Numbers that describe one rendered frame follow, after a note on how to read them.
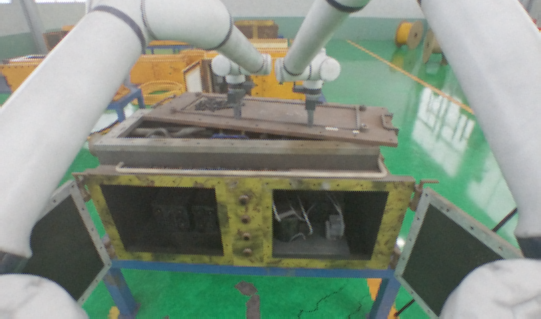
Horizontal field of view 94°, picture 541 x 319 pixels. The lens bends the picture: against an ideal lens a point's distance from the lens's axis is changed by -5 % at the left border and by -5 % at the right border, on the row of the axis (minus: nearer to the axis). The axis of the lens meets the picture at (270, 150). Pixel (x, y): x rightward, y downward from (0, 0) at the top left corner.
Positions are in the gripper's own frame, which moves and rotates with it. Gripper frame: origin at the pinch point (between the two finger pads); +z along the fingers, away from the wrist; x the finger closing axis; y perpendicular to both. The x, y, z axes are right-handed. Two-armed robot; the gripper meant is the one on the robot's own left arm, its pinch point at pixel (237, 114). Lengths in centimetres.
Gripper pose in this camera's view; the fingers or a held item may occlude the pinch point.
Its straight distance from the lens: 139.1
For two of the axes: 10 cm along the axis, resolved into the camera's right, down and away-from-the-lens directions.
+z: 0.1, 8.7, 4.9
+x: -2.6, 4.7, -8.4
